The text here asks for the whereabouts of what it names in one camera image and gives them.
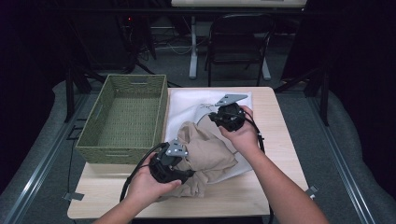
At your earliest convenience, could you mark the right hand-held gripper cable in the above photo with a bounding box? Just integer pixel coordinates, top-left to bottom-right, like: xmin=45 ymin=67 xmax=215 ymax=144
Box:
xmin=242 ymin=109 xmax=266 ymax=154

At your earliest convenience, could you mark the beige garment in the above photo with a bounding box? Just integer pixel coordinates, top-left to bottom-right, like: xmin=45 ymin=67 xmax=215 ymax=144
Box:
xmin=157 ymin=116 xmax=240 ymax=201

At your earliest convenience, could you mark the white mesh laundry bag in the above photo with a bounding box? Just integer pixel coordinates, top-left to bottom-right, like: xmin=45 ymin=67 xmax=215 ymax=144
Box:
xmin=163 ymin=89 xmax=254 ymax=185

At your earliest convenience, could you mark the green woven basket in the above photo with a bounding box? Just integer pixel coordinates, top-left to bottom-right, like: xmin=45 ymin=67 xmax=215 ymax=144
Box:
xmin=75 ymin=74 xmax=169 ymax=166

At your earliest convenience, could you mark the left hand-held gripper cable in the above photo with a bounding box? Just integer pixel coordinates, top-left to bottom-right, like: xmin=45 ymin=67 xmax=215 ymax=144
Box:
xmin=120 ymin=142 xmax=169 ymax=203

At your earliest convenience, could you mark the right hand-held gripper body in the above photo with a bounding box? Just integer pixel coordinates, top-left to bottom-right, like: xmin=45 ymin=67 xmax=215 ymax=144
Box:
xmin=214 ymin=93 xmax=249 ymax=133

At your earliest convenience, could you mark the grey tape piece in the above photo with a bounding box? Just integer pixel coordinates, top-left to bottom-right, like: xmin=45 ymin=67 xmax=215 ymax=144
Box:
xmin=305 ymin=184 xmax=320 ymax=200
xmin=63 ymin=191 xmax=86 ymax=202

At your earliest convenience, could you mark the person's left hand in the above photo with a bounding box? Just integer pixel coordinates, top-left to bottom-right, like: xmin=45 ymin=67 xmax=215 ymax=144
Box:
xmin=125 ymin=154 xmax=183 ymax=207

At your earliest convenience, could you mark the white desk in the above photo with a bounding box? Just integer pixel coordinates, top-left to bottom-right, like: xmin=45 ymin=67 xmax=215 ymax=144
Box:
xmin=170 ymin=0 xmax=307 ymax=81

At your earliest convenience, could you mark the white floor cable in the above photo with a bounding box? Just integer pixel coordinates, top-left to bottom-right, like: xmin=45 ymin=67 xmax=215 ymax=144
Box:
xmin=153 ymin=41 xmax=194 ymax=57

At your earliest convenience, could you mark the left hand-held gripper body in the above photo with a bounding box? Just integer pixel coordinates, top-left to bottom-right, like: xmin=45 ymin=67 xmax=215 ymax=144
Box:
xmin=148 ymin=138 xmax=190 ymax=185

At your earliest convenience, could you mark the black tripod stand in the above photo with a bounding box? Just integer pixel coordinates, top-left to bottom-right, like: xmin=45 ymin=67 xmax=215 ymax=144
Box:
xmin=116 ymin=13 xmax=158 ymax=75

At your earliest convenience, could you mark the person's right hand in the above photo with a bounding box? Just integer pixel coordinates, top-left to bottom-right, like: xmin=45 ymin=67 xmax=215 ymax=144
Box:
xmin=218 ymin=105 xmax=265 ymax=154

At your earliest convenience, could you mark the black folding chair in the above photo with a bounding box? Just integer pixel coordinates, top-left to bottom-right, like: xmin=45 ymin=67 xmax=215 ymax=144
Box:
xmin=204 ymin=12 xmax=277 ymax=88

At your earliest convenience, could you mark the black metal stand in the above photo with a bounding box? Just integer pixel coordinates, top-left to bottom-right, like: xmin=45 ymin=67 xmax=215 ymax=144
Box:
xmin=64 ymin=64 xmax=106 ymax=124
xmin=274 ymin=66 xmax=331 ymax=127

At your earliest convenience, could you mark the metal floor rail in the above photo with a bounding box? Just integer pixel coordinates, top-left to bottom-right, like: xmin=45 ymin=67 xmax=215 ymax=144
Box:
xmin=0 ymin=92 xmax=92 ymax=224
xmin=307 ymin=92 xmax=379 ymax=224

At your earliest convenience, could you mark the hand-held gripper cable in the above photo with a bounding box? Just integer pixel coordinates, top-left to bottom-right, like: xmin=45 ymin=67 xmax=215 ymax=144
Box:
xmin=242 ymin=109 xmax=266 ymax=154
xmin=120 ymin=142 xmax=169 ymax=203

